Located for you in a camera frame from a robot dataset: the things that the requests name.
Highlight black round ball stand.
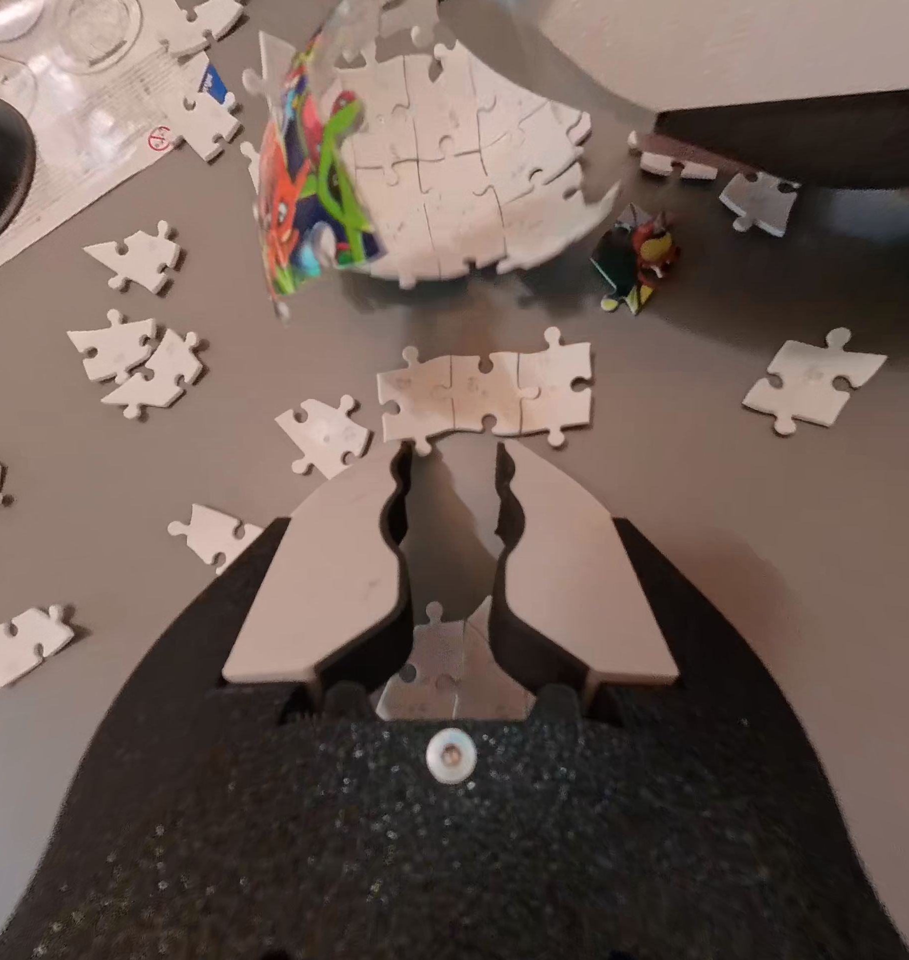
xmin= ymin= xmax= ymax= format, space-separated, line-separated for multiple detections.
xmin=0 ymin=93 xmax=37 ymax=255

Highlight white instruction sheet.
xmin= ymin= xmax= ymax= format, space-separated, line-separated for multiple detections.
xmin=0 ymin=0 xmax=227 ymax=282

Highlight joined three-piece puzzle strip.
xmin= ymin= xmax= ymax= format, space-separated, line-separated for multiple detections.
xmin=377 ymin=326 xmax=594 ymax=455

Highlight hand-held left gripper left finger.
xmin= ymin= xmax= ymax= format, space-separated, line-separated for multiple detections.
xmin=220 ymin=441 xmax=414 ymax=690

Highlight partly built puzzle ball shell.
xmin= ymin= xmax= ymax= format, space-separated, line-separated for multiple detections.
xmin=240 ymin=0 xmax=622 ymax=324

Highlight clear plastic bag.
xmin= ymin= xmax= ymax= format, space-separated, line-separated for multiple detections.
xmin=0 ymin=0 xmax=148 ymax=155

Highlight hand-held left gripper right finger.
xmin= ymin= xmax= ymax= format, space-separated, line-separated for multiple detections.
xmin=490 ymin=439 xmax=682 ymax=690

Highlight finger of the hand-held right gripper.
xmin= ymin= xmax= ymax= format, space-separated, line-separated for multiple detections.
xmin=535 ymin=0 xmax=909 ymax=115

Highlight colourful printed puzzle piece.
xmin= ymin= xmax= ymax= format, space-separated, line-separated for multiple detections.
xmin=589 ymin=202 xmax=681 ymax=316

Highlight scattered white puzzle pieces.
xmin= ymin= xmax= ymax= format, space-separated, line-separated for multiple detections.
xmin=0 ymin=0 xmax=889 ymax=723

